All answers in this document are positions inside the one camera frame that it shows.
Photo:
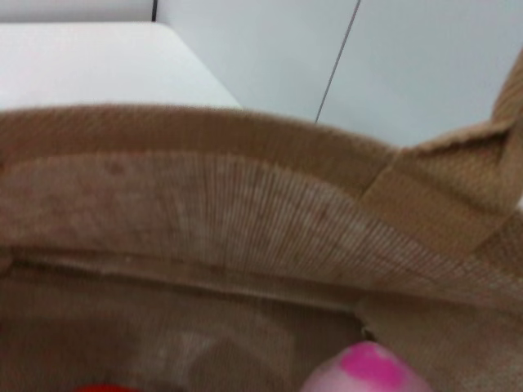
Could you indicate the brown jute handbag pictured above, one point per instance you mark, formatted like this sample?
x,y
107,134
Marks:
x,y
204,212

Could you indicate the pink peach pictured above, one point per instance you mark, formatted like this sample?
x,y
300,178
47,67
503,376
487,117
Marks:
x,y
367,369

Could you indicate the orange fruit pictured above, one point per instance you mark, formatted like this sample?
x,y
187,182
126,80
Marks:
x,y
104,388

